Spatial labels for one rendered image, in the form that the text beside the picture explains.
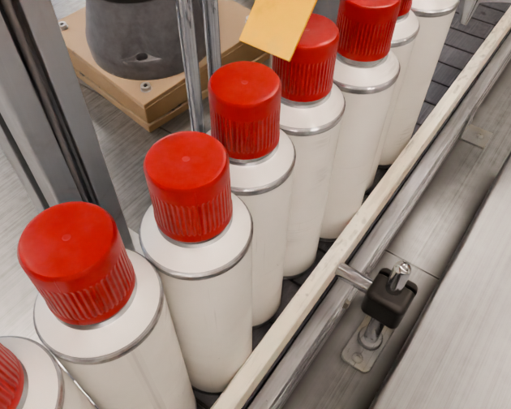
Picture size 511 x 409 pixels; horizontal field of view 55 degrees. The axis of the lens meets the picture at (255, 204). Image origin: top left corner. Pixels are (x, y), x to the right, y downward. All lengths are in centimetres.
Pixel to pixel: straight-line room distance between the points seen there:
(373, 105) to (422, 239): 22
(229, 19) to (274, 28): 41
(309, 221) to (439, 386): 15
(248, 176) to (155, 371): 10
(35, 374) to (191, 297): 7
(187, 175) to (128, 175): 36
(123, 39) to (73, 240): 41
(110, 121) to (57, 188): 27
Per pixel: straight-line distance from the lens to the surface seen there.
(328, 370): 42
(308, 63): 25
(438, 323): 40
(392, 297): 35
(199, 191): 18
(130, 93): 57
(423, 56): 40
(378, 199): 41
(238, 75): 23
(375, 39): 29
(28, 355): 20
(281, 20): 25
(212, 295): 23
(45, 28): 29
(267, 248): 28
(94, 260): 17
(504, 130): 65
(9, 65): 29
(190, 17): 30
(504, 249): 46
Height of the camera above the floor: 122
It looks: 52 degrees down
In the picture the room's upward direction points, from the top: 1 degrees clockwise
